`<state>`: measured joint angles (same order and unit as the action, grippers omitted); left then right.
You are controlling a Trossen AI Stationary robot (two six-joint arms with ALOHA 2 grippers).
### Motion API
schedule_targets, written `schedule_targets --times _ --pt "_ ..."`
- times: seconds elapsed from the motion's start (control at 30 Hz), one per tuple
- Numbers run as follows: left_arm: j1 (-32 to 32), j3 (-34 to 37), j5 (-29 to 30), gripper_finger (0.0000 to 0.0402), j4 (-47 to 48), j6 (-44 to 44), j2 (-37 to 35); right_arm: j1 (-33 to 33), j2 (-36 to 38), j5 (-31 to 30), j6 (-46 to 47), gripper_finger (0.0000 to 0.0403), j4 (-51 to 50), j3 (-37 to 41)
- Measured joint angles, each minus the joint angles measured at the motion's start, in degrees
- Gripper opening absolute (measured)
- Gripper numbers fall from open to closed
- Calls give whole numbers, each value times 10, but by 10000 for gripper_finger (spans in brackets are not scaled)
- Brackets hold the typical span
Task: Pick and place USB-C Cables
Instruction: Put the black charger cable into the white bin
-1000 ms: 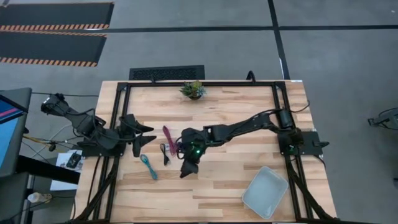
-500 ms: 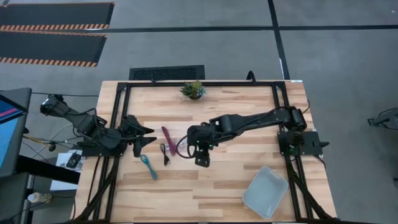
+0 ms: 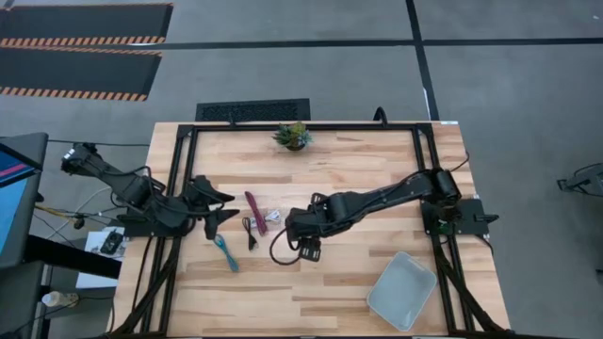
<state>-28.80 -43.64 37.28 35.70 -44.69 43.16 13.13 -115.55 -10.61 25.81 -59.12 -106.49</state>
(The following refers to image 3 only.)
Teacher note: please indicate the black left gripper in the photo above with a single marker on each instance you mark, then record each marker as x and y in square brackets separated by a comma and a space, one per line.
[181, 212]

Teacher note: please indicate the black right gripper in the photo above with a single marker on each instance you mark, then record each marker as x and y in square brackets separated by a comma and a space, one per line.
[304, 223]

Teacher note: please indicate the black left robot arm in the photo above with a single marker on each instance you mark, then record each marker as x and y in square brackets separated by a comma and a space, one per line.
[127, 186]

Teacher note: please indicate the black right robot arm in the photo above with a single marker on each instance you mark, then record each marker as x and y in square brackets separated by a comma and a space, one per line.
[391, 190]

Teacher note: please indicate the small clear plastic wrapper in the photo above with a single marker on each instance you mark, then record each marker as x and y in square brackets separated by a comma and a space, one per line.
[272, 216]

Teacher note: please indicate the small potted succulent plant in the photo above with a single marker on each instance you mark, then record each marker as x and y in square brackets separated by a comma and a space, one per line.
[293, 135]

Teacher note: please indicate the black keyboard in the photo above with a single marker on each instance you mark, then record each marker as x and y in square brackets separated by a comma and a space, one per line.
[253, 109]

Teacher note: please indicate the black handheld controller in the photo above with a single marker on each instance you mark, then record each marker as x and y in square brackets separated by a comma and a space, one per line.
[112, 242]

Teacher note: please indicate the grey plastic tray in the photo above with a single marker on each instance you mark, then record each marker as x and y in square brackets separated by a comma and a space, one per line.
[401, 290]

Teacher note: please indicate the white paper sheet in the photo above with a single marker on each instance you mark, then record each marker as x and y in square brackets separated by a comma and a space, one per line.
[96, 263]

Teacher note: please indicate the clear plastic bottle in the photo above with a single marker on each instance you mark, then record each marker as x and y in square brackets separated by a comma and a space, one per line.
[59, 299]

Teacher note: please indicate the computer monitor with blue screen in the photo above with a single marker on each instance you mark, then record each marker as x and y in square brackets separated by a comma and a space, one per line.
[16, 193]

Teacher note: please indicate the black striped floor mat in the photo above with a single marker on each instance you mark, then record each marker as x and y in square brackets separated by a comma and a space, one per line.
[80, 52]

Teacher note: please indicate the black aluminium table frame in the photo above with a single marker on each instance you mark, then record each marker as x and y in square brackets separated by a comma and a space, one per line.
[188, 155]

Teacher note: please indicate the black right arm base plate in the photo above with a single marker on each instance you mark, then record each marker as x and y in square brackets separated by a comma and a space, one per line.
[464, 216]

